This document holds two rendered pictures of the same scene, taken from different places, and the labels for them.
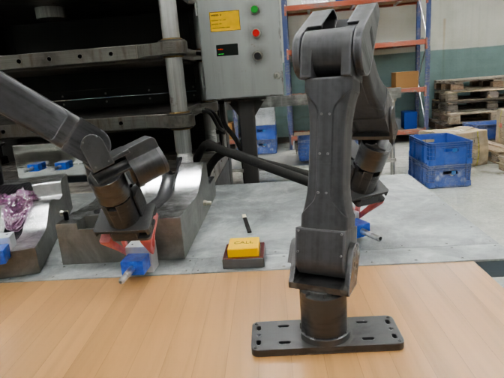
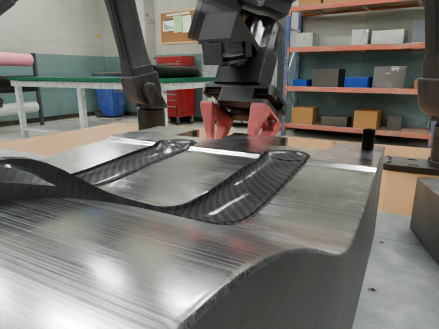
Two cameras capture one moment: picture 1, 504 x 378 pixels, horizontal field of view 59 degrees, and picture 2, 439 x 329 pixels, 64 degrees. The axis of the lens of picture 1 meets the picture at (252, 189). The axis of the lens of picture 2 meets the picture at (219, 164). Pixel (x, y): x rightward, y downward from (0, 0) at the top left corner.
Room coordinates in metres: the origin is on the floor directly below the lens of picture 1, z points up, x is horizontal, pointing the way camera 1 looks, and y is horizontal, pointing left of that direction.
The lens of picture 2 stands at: (1.23, 0.40, 0.96)
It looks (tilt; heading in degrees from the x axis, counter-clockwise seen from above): 15 degrees down; 204
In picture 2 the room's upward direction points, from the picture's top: straight up
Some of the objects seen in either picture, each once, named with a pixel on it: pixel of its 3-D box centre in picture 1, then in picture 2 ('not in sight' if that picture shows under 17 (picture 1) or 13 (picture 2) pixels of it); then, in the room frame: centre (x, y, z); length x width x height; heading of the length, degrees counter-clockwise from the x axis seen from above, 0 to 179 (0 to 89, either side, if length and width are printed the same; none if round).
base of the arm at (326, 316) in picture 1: (323, 312); (151, 124); (0.55, -0.08, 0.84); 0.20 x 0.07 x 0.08; 87
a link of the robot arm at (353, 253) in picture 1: (322, 265); (147, 96); (0.55, -0.09, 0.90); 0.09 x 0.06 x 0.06; 62
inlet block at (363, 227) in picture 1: (358, 229); not in sight; (0.88, -0.22, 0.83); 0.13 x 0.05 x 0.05; 24
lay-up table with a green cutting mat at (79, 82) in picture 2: not in sight; (113, 109); (-2.22, -2.59, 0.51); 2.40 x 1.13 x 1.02; 86
